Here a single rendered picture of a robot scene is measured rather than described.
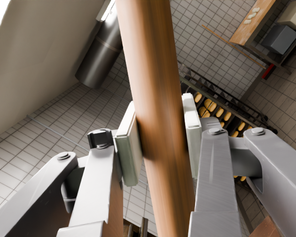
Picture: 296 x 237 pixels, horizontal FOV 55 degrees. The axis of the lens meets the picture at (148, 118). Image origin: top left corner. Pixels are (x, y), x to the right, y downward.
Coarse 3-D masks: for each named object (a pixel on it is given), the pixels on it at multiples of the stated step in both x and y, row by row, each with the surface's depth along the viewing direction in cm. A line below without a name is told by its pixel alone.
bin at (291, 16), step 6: (288, 6) 449; (294, 6) 428; (288, 12) 435; (294, 12) 415; (282, 18) 444; (288, 18) 421; (294, 18) 412; (282, 24) 453; (288, 24) 434; (294, 24) 417
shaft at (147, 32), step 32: (128, 0) 15; (160, 0) 15; (128, 32) 15; (160, 32) 15; (128, 64) 16; (160, 64) 16; (160, 96) 16; (160, 128) 17; (160, 160) 17; (160, 192) 18; (192, 192) 19; (160, 224) 19
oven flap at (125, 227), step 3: (123, 225) 200; (123, 228) 197; (126, 228) 198; (129, 228) 196; (123, 231) 194; (126, 231) 195; (129, 231) 193; (123, 234) 192; (126, 234) 192; (129, 234) 190
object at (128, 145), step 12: (132, 108) 19; (132, 120) 17; (120, 132) 15; (132, 132) 16; (120, 144) 14; (132, 144) 15; (120, 156) 15; (132, 156) 15; (132, 168) 15; (132, 180) 15
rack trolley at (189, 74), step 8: (184, 64) 394; (184, 72) 353; (200, 80) 385; (208, 80) 399; (208, 88) 358; (224, 96) 380; (232, 96) 404; (200, 104) 392; (232, 104) 363; (240, 112) 401; (256, 112) 410; (264, 120) 387; (272, 128) 369
